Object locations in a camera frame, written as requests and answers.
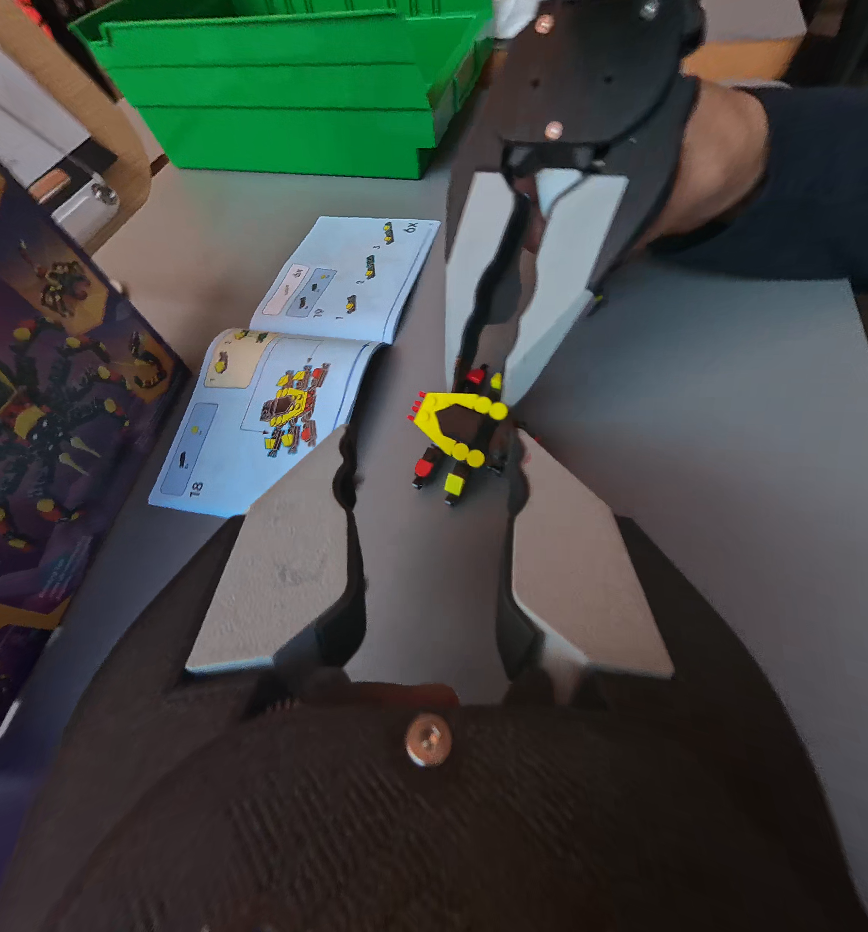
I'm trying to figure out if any silver metal device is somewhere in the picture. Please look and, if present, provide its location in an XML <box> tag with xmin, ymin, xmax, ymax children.
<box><xmin>30</xmin><ymin>171</ymin><xmax>122</xmax><ymax>249</ymax></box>

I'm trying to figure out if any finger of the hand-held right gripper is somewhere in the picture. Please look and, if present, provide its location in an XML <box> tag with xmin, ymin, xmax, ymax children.
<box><xmin>442</xmin><ymin>169</ymin><xmax>529</xmax><ymax>394</ymax></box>
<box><xmin>503</xmin><ymin>169</ymin><xmax>630</xmax><ymax>405</ymax></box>

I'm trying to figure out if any green plastic bin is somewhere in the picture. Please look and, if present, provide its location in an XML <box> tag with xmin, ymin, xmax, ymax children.
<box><xmin>68</xmin><ymin>0</ymin><xmax>496</xmax><ymax>70</ymax></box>
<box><xmin>102</xmin><ymin>62</ymin><xmax>478</xmax><ymax>114</ymax></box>
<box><xmin>135</xmin><ymin>105</ymin><xmax>453</xmax><ymax>181</ymax></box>

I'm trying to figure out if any purple lego box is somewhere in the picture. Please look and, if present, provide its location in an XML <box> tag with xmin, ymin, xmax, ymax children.
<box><xmin>0</xmin><ymin>131</ymin><xmax>193</xmax><ymax>751</ymax></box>

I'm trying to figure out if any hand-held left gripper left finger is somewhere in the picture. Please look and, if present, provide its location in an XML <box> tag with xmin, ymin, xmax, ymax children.
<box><xmin>185</xmin><ymin>424</ymin><xmax>369</xmax><ymax>671</ymax></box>

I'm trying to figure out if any brown cardboard box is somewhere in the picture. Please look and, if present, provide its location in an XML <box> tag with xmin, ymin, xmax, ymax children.
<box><xmin>0</xmin><ymin>0</ymin><xmax>154</xmax><ymax>256</ymax></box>

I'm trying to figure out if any person's right hand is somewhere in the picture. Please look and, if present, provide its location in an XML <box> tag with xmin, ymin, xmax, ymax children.
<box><xmin>651</xmin><ymin>82</ymin><xmax>768</xmax><ymax>243</ymax></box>

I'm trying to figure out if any light blue instruction booklet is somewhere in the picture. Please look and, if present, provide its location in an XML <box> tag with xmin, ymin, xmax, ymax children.
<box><xmin>147</xmin><ymin>216</ymin><xmax>442</xmax><ymax>519</ymax></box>

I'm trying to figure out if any person's right forearm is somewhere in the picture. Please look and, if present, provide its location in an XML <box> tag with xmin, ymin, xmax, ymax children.
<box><xmin>648</xmin><ymin>80</ymin><xmax>868</xmax><ymax>296</ymax></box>

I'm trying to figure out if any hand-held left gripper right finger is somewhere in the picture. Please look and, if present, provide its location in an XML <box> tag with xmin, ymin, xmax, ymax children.
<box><xmin>493</xmin><ymin>428</ymin><xmax>676</xmax><ymax>685</ymax></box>

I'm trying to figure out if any yellow black lego spider model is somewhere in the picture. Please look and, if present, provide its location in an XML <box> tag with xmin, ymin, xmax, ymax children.
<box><xmin>407</xmin><ymin>363</ymin><xmax>544</xmax><ymax>507</ymax></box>

